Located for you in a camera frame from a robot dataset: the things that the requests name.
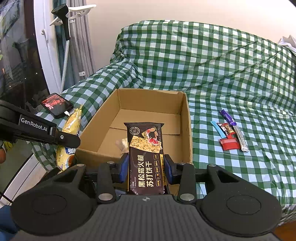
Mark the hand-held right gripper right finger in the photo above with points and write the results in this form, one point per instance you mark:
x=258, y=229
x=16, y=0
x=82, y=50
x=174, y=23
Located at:
x=170, y=172

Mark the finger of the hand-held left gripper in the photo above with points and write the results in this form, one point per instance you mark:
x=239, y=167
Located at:
x=68, y=140

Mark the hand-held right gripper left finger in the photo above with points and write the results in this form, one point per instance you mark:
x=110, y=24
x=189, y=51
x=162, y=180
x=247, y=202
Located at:
x=124, y=167

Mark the yellow snack bag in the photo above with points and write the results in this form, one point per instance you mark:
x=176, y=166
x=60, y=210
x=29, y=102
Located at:
x=69, y=122

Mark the dark brown cracker packet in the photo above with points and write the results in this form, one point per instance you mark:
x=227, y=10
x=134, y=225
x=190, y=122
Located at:
x=143, y=162

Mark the blue stick packet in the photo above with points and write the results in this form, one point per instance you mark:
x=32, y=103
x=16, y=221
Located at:
x=217, y=128

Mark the red snack packet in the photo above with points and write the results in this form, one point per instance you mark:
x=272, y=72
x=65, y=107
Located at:
x=230, y=143

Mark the cardboard box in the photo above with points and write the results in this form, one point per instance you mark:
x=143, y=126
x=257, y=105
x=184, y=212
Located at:
x=143, y=102

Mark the silver snack bar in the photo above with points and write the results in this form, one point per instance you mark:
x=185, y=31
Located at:
x=241, y=139

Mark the purple snack bar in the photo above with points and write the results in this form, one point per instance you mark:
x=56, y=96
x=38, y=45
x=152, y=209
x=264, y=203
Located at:
x=227, y=118

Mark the clear plastic wrapper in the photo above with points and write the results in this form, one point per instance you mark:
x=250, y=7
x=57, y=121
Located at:
x=121, y=144

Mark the black smartphone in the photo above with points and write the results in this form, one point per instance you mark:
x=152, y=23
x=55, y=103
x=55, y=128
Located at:
x=56, y=104

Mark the white curtain clip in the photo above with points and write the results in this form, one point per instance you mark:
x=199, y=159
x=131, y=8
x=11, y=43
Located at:
x=82, y=74

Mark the white framed glass door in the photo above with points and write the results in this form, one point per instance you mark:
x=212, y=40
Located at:
x=18, y=58

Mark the small brown candy packet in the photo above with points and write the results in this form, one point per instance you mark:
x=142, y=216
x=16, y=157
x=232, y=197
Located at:
x=227, y=129

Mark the green checked blanket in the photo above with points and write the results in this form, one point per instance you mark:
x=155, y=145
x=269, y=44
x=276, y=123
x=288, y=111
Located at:
x=208, y=69

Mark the white plastic hanger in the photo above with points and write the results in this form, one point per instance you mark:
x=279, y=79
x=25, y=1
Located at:
x=81, y=9

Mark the white plastic bag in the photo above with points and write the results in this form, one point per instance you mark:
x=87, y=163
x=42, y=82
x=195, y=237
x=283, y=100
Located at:
x=289, y=41

